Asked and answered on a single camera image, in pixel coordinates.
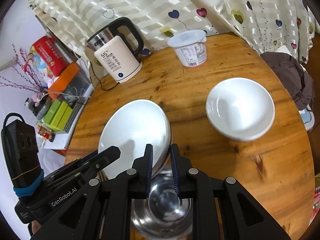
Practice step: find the white bowl with blue band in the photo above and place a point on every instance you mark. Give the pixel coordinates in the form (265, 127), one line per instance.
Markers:
(240, 107)

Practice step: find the white cabinet top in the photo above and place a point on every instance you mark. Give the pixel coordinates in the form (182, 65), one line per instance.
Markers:
(60, 141)

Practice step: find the green box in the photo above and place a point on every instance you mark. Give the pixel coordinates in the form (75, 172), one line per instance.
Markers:
(62, 117)
(53, 110)

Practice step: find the light blue printed cloth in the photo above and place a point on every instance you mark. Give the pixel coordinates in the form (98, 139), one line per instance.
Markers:
(306, 117)

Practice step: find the red figurine jar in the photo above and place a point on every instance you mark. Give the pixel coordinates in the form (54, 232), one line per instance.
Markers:
(46, 133)

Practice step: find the grey round device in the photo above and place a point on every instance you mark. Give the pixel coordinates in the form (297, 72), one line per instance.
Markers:
(43, 110)

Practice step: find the white plastic tub with lid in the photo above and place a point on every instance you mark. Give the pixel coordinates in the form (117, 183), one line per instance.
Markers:
(191, 52)

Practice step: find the clear storage box orange lid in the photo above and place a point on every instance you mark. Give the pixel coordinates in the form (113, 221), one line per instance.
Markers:
(63, 77)

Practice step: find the heart print curtain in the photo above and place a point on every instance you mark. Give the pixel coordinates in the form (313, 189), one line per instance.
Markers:
(150, 5)

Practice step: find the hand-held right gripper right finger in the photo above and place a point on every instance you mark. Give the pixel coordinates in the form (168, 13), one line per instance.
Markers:
(175, 170)

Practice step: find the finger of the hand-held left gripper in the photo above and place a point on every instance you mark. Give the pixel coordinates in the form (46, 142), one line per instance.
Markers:
(108, 155)
(62, 171)

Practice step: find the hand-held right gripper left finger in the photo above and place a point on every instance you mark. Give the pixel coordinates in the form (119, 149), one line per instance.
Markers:
(149, 160)

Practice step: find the purple flower branches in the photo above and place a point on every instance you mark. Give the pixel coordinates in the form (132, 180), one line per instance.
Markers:
(32, 76)

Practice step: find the stainless steel bowl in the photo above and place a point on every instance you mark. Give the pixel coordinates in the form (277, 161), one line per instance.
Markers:
(162, 205)

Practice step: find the white electric kettle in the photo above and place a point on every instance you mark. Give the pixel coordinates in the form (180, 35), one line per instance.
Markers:
(117, 60)

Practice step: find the dark brown cloth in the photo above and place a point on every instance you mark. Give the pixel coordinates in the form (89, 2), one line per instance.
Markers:
(287, 75)

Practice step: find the black white striped box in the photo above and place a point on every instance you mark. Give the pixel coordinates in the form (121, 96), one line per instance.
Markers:
(75, 115)

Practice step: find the pink patterned cloth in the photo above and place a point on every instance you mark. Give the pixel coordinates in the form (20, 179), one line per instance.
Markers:
(317, 200)

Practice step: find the small jar with black lid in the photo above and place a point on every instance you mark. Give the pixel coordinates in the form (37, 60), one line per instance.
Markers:
(31, 105)

